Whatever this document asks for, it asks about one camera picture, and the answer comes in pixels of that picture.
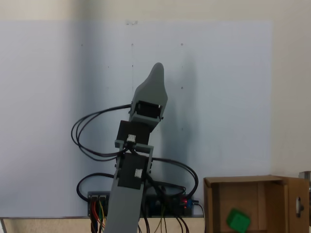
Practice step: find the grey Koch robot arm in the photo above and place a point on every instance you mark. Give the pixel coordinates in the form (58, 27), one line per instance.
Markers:
(124, 206)

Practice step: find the circuit board with blue terminal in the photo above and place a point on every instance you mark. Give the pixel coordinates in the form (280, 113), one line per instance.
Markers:
(187, 206)

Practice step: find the green die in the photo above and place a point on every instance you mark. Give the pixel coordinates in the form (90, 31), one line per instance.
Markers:
(238, 219)

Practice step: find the brown cardboard box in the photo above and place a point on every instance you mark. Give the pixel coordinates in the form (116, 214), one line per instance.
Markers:
(267, 206)

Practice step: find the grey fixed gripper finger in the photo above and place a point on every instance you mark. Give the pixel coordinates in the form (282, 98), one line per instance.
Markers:
(153, 87)

